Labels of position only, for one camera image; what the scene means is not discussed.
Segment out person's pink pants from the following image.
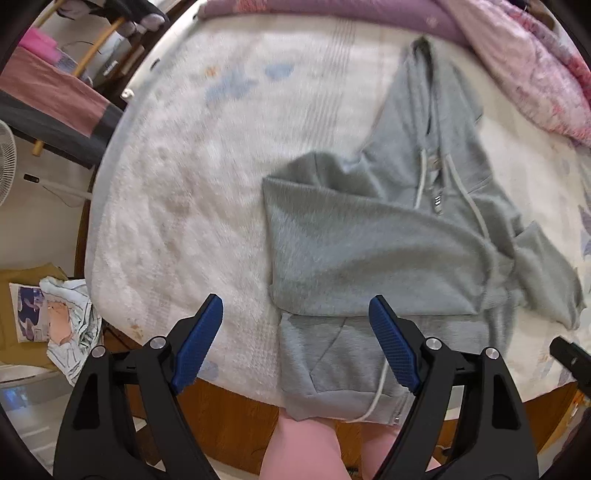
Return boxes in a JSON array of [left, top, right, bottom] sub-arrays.
[[261, 410, 439, 480]]

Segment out printed cushion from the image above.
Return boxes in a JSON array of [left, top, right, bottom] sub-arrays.
[[9, 282, 70, 344]]

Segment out grey zip hoodie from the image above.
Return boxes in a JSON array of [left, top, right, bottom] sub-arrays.
[[262, 36, 585, 424]]

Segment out dusty pink hanging cloth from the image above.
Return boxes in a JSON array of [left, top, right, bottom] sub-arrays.
[[0, 46, 112, 137]]

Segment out white electric fan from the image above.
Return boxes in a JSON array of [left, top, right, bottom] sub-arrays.
[[0, 121, 19, 208]]

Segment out white cable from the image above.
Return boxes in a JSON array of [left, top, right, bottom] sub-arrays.
[[23, 173, 93, 206]]

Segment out white fluffy blanket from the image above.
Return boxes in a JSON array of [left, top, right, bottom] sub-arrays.
[[84, 14, 591, 408]]

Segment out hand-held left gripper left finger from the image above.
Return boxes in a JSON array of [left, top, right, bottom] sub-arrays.
[[53, 293, 225, 480]]

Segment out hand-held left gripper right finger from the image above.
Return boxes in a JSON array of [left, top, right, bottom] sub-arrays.
[[368, 294, 540, 480]]

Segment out pale blue striped cloth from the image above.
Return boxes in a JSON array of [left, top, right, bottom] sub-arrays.
[[39, 276, 103, 387]]

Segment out pink floral quilt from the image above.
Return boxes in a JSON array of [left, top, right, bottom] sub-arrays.
[[438, 0, 591, 148]]

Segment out bright pink cloth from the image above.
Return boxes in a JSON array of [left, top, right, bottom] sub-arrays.
[[18, 27, 62, 62]]

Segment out mustard cloth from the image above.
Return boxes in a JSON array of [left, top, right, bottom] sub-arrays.
[[0, 264, 70, 371]]

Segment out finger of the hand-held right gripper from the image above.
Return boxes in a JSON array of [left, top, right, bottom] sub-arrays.
[[549, 336, 591, 398]]

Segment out dark clothing heap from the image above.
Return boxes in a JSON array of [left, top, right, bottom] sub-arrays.
[[60, 0, 170, 36]]

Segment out dark grey hanging cloth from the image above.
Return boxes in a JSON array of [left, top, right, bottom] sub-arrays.
[[0, 90, 124, 168]]

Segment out bamboo clothes rack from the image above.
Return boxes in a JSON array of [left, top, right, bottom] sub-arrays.
[[31, 0, 139, 155]]

